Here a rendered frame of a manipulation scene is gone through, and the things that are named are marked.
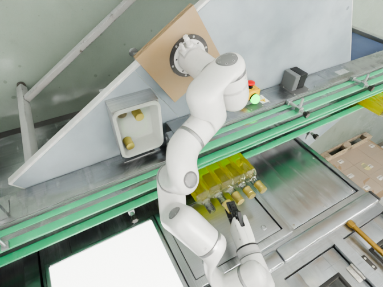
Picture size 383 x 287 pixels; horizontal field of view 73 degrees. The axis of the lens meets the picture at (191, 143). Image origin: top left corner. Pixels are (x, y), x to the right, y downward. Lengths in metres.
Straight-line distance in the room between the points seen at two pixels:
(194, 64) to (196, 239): 0.53
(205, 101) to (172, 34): 0.35
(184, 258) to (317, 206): 0.65
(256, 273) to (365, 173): 4.35
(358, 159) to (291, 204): 3.99
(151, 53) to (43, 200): 0.65
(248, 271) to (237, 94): 0.48
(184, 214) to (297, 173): 0.87
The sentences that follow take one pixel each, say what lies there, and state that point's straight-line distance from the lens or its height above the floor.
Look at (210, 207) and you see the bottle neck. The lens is 1.00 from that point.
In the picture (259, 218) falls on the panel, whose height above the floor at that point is 1.21.
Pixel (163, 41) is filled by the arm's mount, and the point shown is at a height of 0.77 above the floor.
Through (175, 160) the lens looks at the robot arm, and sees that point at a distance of 0.62.
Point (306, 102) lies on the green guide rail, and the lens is 1.39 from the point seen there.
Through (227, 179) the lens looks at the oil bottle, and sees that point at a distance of 1.06.
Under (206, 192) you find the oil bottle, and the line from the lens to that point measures 1.02.
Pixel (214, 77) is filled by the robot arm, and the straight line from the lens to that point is 0.66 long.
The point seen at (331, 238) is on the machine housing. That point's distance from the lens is 1.26.
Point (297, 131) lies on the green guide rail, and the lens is 1.46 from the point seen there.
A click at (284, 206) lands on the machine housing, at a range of 1.28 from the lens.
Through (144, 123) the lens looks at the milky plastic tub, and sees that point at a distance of 1.05.
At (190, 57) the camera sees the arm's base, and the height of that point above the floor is 0.84.
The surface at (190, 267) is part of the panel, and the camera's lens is 1.05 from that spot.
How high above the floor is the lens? 1.55
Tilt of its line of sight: 39 degrees down
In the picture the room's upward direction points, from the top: 142 degrees clockwise
